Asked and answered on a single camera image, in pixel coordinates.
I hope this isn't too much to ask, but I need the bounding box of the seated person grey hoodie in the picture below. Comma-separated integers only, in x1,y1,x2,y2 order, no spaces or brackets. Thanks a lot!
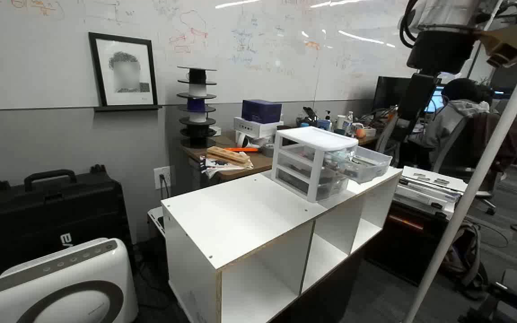
412,77,496,158

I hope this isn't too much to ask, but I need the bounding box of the black hard carrying case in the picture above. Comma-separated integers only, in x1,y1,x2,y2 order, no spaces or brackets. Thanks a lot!
0,165,134,280

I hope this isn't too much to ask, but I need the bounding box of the black computer monitor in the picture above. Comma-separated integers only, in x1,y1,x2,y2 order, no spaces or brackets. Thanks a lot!
372,74,421,122

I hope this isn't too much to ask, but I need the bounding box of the black office chair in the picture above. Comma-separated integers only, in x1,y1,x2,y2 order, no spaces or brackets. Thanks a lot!
432,112,517,217

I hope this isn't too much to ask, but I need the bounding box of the white paper stack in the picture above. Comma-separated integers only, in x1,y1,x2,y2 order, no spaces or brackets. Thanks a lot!
394,165,471,219

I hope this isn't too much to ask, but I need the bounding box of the black framed picture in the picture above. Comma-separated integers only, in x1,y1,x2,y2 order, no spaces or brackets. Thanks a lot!
89,31,161,112

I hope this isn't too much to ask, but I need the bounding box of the clear plastic drawer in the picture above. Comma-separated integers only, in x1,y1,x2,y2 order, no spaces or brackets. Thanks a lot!
324,146,396,187

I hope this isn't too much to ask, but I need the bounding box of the white PVC pipe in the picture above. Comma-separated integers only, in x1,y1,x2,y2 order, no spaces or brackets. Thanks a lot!
405,42,517,323

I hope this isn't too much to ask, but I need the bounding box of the white flat box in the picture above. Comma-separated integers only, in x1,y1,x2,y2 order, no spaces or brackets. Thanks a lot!
232,115,286,142

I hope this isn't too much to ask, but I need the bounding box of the brown wooden desk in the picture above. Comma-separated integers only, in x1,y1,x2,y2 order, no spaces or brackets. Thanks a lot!
182,133,277,185

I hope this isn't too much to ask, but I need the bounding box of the white air purifier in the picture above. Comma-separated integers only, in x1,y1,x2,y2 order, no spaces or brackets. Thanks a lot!
0,237,141,323

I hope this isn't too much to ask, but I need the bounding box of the purple box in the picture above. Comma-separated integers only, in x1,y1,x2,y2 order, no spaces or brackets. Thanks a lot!
241,99,285,126

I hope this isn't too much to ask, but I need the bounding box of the black picture ledge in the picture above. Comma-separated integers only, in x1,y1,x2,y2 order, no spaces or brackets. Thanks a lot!
94,104,166,115

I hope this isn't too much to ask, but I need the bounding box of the beige box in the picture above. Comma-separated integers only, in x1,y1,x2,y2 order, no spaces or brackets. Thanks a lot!
482,24,517,70

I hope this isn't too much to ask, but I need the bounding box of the tan wooden piece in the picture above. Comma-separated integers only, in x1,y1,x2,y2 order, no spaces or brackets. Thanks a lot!
206,146,256,171

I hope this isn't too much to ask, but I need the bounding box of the black low cabinet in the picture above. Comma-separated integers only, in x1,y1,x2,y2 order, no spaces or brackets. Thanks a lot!
363,199,455,286

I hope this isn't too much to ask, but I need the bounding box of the white wall outlet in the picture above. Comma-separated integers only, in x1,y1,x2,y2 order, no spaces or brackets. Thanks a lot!
153,165,175,192

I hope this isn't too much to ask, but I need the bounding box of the stacked filament spool tower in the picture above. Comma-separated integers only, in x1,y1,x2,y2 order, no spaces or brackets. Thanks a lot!
177,63,220,151

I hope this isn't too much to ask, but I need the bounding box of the white plastic drawer unit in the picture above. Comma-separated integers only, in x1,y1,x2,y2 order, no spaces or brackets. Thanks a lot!
272,126,362,205

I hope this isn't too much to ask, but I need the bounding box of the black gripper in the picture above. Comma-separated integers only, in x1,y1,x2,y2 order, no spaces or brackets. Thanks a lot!
407,25,484,77

